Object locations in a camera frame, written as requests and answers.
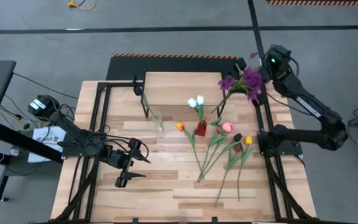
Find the clear glass vase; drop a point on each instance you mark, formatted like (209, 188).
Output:
(158, 127)

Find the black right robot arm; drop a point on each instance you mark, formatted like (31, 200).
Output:
(309, 104)

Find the orange black hazard tape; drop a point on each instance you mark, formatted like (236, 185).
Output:
(322, 2)

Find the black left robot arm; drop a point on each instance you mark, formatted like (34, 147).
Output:
(73, 130)

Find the black hazard-edged floor mat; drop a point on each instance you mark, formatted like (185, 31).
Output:
(166, 67)

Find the purple artificial flower bunch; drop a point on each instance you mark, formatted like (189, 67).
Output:
(252, 79)

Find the white printed paper sheet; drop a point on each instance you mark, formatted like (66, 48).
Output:
(39, 155)

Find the red ribbed glass vase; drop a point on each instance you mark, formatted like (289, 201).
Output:
(201, 130)

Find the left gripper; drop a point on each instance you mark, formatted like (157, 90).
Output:
(120, 158)

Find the white blue-tinted artificial tulip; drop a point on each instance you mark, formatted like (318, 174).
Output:
(192, 103)

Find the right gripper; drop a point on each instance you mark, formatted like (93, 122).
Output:
(277, 63)

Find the pink artificial tulip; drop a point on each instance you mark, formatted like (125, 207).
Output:
(228, 127)

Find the wooden shelf black frame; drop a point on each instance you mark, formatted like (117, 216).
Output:
(179, 87)

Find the black aluminium rig frame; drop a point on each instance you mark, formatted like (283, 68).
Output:
(99, 102)

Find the dark red artificial tulip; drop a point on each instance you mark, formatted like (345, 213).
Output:
(237, 147)

